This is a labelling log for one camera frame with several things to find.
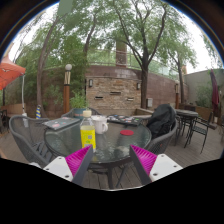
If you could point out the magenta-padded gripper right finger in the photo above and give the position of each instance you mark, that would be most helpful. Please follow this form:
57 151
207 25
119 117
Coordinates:
145 160

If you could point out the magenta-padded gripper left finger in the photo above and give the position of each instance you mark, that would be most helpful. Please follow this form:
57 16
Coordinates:
79 160

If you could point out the clear bottle with yellow label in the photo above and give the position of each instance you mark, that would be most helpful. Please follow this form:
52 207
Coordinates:
88 135

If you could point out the grey wicker chair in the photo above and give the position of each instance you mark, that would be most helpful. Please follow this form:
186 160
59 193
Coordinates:
160 145
23 133
68 113

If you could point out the flat round red coaster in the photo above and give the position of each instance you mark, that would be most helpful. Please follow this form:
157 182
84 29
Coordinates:
127 132

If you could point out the grey laptop with stickers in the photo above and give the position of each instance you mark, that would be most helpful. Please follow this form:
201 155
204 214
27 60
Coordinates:
61 123

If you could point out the black backpack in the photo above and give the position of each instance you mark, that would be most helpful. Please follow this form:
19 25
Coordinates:
161 121

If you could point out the black laptop with stickers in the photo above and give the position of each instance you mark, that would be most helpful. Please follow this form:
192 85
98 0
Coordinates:
125 120

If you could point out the green plant in blue pot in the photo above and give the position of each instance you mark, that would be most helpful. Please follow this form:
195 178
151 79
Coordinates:
78 100

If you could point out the round dark patio table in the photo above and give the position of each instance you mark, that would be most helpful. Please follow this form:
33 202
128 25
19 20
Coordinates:
186 113

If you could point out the black metal chair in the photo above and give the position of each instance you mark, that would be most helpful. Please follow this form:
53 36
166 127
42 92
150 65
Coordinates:
200 128

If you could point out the dark-trunked tree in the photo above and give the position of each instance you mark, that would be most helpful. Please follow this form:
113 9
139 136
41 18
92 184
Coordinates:
144 86

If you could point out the closed maroon parasol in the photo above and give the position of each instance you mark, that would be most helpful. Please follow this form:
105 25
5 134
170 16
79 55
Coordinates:
215 93

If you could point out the orange parasol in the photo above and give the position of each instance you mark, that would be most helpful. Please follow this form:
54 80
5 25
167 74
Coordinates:
10 71

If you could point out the blue and yellow striped post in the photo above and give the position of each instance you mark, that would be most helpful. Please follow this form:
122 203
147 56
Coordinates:
38 112

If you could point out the wooden lamp post white globe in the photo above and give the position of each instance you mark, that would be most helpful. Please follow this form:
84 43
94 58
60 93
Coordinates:
67 93

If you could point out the black wall lamp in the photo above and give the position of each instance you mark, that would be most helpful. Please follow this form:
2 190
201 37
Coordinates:
138 86
90 83

